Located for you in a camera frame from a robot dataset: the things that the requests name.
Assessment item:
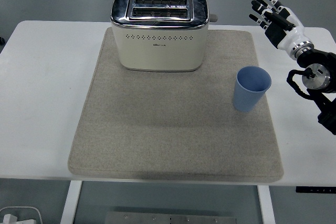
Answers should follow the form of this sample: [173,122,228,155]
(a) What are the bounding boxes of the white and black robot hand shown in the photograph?
[248,0,307,51]

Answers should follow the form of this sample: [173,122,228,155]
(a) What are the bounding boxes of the blue ribbed plastic cup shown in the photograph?
[232,66,272,113]

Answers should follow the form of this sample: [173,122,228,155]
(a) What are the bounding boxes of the cream and chrome toaster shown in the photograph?
[109,0,218,73]

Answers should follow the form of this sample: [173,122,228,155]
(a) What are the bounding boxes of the black table control panel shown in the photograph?
[296,186,336,194]

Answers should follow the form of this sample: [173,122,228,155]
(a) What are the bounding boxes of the beige fabric table mat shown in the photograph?
[67,28,285,183]

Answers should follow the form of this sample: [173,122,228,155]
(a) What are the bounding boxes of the white table leg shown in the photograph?
[59,180,83,224]
[256,185,276,224]

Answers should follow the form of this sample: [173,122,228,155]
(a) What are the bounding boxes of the grey metal plate with screws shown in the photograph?
[104,211,238,224]

